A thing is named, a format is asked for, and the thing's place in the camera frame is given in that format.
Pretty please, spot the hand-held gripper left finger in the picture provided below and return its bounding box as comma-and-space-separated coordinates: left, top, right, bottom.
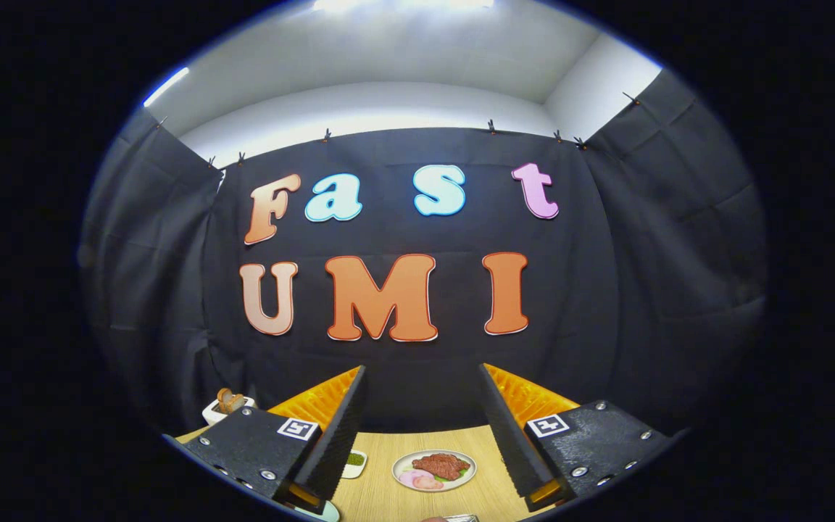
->
180, 365, 369, 515

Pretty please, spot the white oval plate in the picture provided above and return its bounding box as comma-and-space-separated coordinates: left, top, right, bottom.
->
391, 449, 477, 492

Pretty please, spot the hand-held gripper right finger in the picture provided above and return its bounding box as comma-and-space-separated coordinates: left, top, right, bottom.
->
478, 362, 679, 513

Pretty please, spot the brown steak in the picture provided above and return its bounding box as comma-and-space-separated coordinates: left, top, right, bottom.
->
412, 453, 470, 481

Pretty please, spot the light blue plate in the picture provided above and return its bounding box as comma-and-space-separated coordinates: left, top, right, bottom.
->
294, 500, 341, 522

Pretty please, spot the cream white toaster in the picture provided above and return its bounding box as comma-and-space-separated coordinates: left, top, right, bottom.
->
202, 395, 257, 427

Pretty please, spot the ceiling light strip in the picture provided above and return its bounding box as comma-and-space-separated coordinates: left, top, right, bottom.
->
144, 67, 191, 108

